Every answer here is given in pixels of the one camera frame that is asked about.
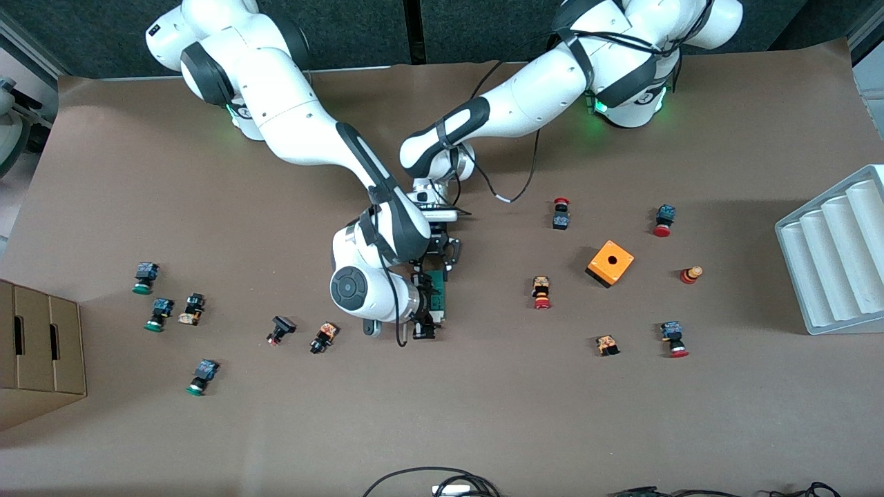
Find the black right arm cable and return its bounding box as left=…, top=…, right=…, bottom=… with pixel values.
left=358, top=204, right=410, bottom=347

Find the black vertical post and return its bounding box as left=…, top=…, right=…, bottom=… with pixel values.
left=403, top=0, right=424, bottom=65

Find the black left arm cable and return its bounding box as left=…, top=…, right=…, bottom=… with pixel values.
left=470, top=128, right=543, bottom=204

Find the black pushbutton with white-orange block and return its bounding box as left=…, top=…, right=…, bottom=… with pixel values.
left=177, top=293, right=206, bottom=326

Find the black cable bundle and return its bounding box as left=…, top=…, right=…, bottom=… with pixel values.
left=432, top=475, right=498, bottom=497

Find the black square pushbutton red tip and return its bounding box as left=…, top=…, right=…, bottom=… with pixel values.
left=267, top=315, right=298, bottom=347

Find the orange button enclosure box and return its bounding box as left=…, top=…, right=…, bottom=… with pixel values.
left=586, top=240, right=635, bottom=289

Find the brown cardboard box with slots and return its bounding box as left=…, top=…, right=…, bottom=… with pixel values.
left=0, top=279, right=88, bottom=432

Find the black arched table cable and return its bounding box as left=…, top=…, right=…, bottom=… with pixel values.
left=363, top=467, right=499, bottom=497

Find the green circuit board module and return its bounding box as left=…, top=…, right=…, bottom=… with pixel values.
left=428, top=269, right=448, bottom=324

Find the green pushbutton with blue block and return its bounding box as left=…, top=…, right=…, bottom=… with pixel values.
left=185, top=359, right=220, bottom=397
left=144, top=298, right=175, bottom=333
left=133, top=262, right=161, bottom=295

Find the black cable with connector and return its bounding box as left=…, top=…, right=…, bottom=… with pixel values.
left=611, top=486, right=767, bottom=497

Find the black coiled cable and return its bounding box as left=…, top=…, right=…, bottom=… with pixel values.
left=770, top=482, right=840, bottom=497

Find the black pushbutton with orange block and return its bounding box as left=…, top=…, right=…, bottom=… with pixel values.
left=309, top=322, right=340, bottom=355

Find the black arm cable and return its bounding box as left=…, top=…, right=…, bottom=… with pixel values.
left=470, top=128, right=543, bottom=204
left=358, top=204, right=410, bottom=347

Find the white round background device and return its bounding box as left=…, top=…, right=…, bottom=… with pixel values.
left=0, top=75, right=55, bottom=179

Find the light grey ribbed tray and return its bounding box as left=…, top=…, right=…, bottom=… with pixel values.
left=775, top=164, right=884, bottom=336

